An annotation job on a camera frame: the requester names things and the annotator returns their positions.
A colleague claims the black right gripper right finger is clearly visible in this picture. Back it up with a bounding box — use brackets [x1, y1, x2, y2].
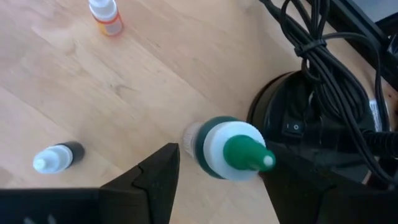
[259, 141, 398, 224]

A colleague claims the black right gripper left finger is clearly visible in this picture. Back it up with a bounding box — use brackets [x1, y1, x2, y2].
[99, 142, 182, 224]

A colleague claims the large green food coloring bottle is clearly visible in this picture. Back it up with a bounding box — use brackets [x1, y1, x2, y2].
[182, 116, 277, 182]

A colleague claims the small brown food coloring bottle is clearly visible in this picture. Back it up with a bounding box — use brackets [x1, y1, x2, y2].
[32, 141, 86, 174]

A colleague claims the small orange food coloring bottle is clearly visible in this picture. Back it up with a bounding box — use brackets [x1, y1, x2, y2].
[88, 0, 124, 37]

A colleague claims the black desk lamp white shade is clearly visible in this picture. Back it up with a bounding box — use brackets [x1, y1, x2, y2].
[247, 70, 398, 187]

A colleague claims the bundled black lamp cable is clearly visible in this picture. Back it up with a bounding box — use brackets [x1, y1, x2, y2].
[259, 0, 398, 187]

